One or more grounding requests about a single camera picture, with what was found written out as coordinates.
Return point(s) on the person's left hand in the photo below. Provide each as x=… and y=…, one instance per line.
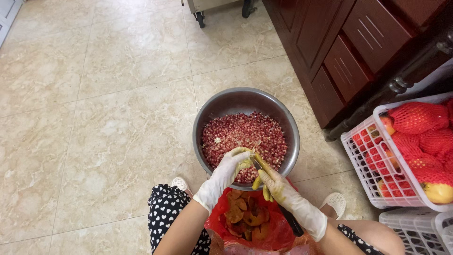
x=226, y=173

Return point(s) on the person's right hand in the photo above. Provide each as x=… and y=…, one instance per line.
x=281, y=189

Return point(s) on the red plastic bag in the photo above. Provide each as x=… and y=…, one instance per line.
x=283, y=230

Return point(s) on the heap of pomegranate seeds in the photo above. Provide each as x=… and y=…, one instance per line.
x=244, y=133

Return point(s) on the heap of pomegranate peels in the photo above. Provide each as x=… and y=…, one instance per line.
x=244, y=216

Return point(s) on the white left shoe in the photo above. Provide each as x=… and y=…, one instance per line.
x=180, y=184

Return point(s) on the white shoe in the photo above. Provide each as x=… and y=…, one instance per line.
x=180, y=184
x=334, y=202

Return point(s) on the white right shoe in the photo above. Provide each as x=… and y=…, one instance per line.
x=334, y=202

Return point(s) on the black heart print shorts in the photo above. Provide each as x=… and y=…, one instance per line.
x=166, y=212

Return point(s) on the steel bowl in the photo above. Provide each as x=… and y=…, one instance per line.
x=244, y=101

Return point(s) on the white plastic basket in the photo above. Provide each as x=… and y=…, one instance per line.
x=446, y=230
x=407, y=226
x=357, y=159

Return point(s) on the heap of net wrapped pomegranates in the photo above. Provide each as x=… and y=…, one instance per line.
x=421, y=141

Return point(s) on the dark wooden cabinet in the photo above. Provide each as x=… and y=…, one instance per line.
x=336, y=42

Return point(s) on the wheeled metal cart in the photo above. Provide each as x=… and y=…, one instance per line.
x=208, y=4

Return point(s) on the white panelled door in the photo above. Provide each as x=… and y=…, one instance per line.
x=7, y=14

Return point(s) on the dark turned wooden post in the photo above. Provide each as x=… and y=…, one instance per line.
x=400, y=83

